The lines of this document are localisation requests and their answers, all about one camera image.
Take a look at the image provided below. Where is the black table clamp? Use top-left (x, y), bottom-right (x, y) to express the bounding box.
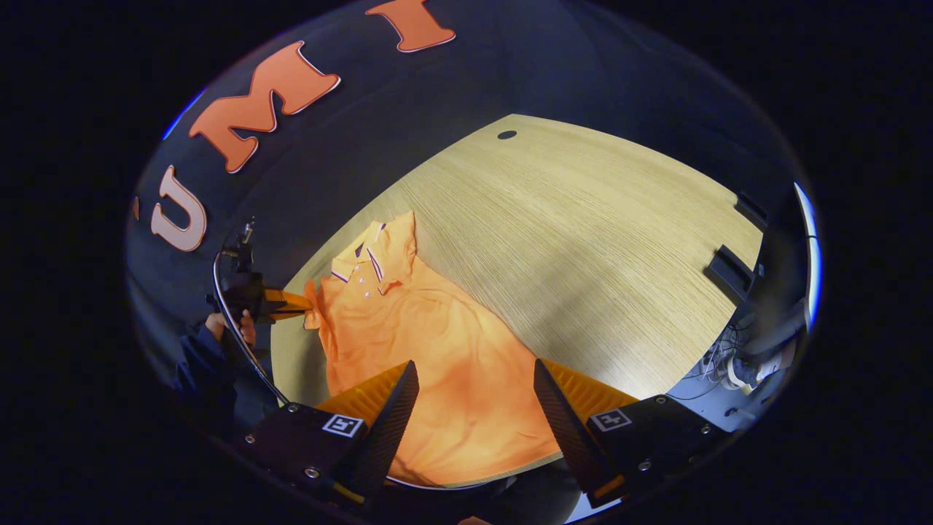
top-left (735, 192), bottom-right (770, 233)
top-left (704, 244), bottom-right (762, 303)

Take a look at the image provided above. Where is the orange T-shirt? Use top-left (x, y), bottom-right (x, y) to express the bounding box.
top-left (302, 210), bottom-right (563, 488)

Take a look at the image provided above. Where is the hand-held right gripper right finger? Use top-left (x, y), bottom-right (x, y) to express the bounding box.
top-left (534, 357), bottom-right (730, 510)

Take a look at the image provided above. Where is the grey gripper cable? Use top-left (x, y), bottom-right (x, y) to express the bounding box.
top-left (211, 248), bottom-right (292, 406)

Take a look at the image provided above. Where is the tangle of cables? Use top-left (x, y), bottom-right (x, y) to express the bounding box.
top-left (685, 324), bottom-right (741, 402)

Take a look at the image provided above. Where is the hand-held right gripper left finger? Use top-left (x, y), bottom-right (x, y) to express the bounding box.
top-left (233, 359), bottom-right (421, 511)

